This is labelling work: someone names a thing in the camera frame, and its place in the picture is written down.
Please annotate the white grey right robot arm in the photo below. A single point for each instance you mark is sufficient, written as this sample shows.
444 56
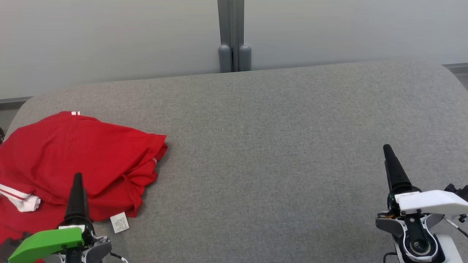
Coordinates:
420 246

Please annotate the grey partition post with feet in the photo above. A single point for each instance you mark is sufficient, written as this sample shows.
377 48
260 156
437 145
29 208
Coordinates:
234 44

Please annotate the grey fabric sofa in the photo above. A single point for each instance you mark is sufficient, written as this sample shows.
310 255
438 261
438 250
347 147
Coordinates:
256 164

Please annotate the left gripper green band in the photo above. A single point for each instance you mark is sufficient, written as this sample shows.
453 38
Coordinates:
44 243

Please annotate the red basketball jersey white sleeves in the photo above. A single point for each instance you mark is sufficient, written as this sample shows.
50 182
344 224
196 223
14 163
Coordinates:
36 219

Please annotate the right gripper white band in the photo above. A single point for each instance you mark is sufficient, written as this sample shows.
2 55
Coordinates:
435 202

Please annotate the red shorts white trim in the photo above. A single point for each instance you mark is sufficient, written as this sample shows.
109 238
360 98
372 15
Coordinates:
73 146

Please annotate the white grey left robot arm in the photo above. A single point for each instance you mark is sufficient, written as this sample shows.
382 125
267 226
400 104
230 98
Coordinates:
98 250

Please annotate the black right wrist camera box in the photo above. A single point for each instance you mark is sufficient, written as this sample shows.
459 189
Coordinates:
459 191

